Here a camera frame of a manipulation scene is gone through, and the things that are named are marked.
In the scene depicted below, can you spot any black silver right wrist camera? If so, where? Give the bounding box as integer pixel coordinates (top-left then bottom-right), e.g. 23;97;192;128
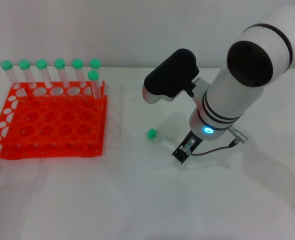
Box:
141;48;201;105

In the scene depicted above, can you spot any right wrist cable with plug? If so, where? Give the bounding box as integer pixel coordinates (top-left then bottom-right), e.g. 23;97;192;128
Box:
191;126;248;156

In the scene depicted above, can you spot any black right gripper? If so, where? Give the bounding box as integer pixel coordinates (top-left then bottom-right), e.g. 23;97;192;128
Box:
171;129;204;165

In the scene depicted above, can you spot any orange plastic test tube rack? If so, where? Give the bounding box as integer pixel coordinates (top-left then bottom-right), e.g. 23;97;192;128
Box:
0;80;108;160

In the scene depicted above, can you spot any green-capped clear test tube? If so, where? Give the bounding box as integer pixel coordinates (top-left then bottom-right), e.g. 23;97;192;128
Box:
147;128;175;151
35;58;53;90
90;57;102;74
53;58;70;88
87;69;103;100
0;59;21;90
72;58;87;88
18;58;37;90

